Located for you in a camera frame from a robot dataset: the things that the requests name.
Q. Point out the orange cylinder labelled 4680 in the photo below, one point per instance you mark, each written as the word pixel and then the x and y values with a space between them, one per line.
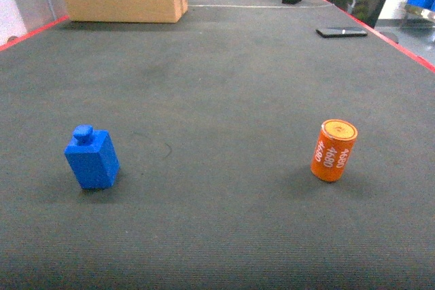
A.
pixel 333 149

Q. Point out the blue bottle-shaped block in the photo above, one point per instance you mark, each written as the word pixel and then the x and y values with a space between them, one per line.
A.
pixel 92 157

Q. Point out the black smartphone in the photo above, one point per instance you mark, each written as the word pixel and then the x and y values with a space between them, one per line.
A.
pixel 341 32

